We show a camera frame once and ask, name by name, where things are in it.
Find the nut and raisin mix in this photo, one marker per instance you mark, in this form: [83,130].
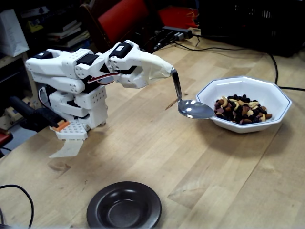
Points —
[238,109]

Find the stacked books pile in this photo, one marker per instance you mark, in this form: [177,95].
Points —
[64,33]

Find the dark brown plate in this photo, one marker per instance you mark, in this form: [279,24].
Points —
[124,210]

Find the red chair with wooden frame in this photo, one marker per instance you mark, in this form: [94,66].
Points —
[119,16]

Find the light wooden shelf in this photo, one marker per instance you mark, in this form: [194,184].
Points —
[33,93]

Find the small yellow box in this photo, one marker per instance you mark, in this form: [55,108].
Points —
[34,26]

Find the beige masking tape wrap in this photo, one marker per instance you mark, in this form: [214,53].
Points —
[159,72]

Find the white octagonal bowl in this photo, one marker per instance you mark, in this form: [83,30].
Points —
[238,87]

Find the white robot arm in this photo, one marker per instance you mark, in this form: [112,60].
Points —
[95,107]

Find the cream plastic device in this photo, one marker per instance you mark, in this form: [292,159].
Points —
[10,117]

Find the red upholstered seat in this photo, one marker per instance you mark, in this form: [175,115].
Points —
[176,15]

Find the bent metal spoon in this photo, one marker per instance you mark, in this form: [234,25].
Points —
[195,109]

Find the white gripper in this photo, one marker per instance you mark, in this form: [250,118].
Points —
[136,62]

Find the white cardboard box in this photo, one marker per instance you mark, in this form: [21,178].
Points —
[12,35]

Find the black multi-port hub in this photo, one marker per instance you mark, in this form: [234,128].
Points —
[176,29]

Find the black clamp with orange trigger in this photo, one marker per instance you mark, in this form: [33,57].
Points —
[35,115]

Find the black plastic crate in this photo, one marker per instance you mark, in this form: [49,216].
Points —
[250,23]

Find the small red padded stool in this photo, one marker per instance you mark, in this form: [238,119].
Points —
[4,138]

